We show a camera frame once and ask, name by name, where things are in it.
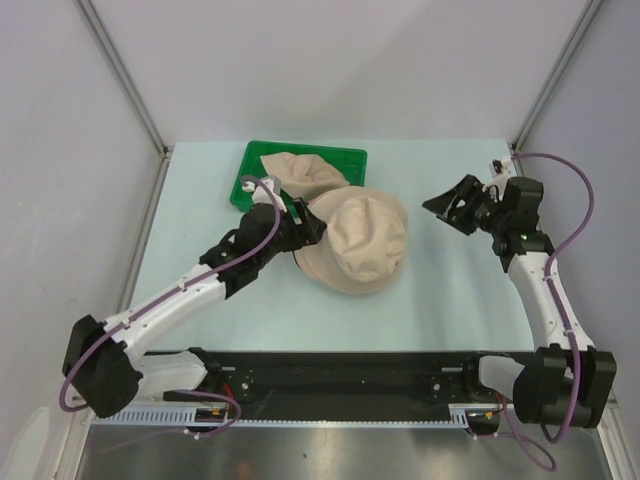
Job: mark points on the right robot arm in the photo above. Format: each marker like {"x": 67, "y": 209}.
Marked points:
{"x": 566, "y": 381}

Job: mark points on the aluminium frame post right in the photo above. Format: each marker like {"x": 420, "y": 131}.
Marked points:
{"x": 577, "y": 37}

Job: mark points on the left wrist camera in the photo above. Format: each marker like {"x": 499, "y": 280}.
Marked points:
{"x": 264, "y": 190}

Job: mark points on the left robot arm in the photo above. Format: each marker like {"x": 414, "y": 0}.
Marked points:
{"x": 106, "y": 361}

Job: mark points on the aluminium frame post left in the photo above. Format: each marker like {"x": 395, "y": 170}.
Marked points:
{"x": 108, "y": 49}

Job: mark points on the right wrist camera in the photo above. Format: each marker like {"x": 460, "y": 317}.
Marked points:
{"x": 502, "y": 168}

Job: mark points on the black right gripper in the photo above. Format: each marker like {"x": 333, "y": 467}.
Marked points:
{"x": 469, "y": 190}

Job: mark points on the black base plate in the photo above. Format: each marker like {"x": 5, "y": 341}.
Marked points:
{"x": 363, "y": 385}

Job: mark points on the aluminium frame post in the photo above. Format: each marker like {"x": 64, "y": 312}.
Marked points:
{"x": 577, "y": 37}
{"x": 108, "y": 49}

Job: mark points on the white slotted cable duct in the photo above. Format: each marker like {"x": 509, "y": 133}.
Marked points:
{"x": 203, "y": 418}

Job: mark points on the beige logo bucket hat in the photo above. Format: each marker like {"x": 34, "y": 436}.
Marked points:
{"x": 363, "y": 248}

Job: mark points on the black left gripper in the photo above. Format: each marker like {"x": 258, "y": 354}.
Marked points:
{"x": 307, "y": 232}

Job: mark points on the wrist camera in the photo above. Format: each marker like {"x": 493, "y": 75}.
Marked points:
{"x": 502, "y": 168}
{"x": 264, "y": 190}

